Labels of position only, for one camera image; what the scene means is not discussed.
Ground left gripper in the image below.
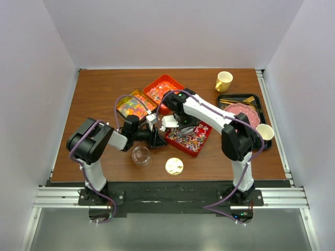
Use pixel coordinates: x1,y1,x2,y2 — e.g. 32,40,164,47
132,122,167,148

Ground red lollipop tin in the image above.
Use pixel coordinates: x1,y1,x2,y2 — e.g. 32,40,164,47
165,122,212,157

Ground clear glass jar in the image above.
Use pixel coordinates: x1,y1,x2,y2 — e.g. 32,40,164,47
132,146,150,166

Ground orange candy tin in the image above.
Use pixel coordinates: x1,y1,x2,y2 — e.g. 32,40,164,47
143,74,184,105

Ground black tray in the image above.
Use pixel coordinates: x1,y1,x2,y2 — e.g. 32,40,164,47
216,93,273,151

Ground black gummy candy tin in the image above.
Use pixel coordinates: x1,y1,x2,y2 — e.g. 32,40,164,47
117,89,157,120

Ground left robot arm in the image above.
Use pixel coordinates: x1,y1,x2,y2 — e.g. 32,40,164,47
66,114,167,206

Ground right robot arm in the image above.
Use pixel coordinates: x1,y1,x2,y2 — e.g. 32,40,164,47
161,89,264,209

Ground gold round lid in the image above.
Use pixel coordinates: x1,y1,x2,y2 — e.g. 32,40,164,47
165,157,184,176

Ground gold chopsticks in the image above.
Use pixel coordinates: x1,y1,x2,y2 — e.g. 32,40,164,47
218,99,253,106

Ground pink dotted plate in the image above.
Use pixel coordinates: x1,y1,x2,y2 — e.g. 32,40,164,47
224,103,261,128

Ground yellow mug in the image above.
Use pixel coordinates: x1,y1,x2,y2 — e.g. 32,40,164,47
215,71,233,93

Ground gold fork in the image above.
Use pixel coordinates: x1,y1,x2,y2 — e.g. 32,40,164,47
241,96,257,107

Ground dark green cup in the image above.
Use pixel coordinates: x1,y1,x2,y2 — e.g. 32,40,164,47
256,123,274,142

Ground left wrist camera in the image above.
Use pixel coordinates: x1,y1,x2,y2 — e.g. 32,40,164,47
146,113,159,131

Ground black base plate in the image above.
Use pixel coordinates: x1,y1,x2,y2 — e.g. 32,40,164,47
77,179,294,219

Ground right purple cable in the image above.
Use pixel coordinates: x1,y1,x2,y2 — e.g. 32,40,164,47
154,90,265,223

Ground purple cable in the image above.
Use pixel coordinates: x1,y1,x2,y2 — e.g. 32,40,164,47
154,90,265,223
69,94,152,224

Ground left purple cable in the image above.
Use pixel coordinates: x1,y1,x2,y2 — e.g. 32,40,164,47
69,94,152,224

